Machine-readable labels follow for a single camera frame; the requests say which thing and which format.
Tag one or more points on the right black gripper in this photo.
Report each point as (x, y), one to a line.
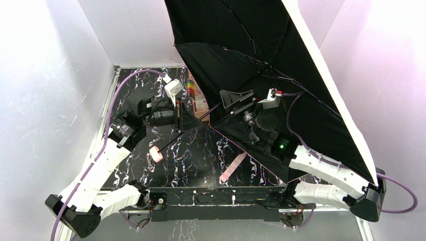
(242, 102)

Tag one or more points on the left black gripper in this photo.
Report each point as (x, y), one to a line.
(180, 117)

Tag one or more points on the black pink folding umbrella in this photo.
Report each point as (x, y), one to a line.
(239, 46)

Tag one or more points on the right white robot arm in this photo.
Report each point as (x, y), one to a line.
(345, 188)

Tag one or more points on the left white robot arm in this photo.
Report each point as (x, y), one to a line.
(78, 206)

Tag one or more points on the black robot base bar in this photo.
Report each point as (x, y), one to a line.
(219, 203)

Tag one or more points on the orange plastic desk organizer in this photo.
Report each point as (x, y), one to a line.
(198, 92)

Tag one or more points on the white red box in organizer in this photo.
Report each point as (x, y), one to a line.
(200, 103)

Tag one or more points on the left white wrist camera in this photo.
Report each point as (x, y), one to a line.
(173, 88)

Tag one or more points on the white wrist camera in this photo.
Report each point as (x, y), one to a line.
(173, 88)
(272, 100)

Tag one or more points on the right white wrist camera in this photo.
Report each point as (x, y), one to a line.
(272, 100)

